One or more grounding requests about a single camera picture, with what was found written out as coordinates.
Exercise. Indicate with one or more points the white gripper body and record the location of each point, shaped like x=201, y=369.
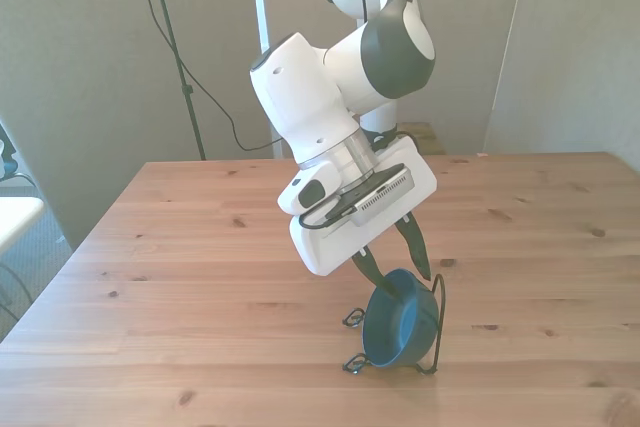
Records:
x=345, y=242

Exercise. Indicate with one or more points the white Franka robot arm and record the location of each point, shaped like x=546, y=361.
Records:
x=310, y=97

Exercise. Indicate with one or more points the white vertical post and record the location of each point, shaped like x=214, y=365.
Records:
x=260, y=7

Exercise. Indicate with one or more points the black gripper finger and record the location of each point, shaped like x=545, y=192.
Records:
x=372, y=269
x=415, y=247

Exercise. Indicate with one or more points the white side table top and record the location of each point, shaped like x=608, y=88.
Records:
x=15, y=219

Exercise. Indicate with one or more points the small wooden side table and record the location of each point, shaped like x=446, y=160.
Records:
x=425, y=137

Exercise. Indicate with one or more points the blue bowl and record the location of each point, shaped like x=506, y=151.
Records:
x=400, y=322

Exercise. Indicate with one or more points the black tripod stand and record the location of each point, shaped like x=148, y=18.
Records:
x=172, y=47

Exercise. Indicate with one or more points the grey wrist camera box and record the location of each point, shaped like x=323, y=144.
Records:
x=382, y=194

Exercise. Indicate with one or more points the black device with blue part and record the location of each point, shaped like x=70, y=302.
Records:
x=6, y=152

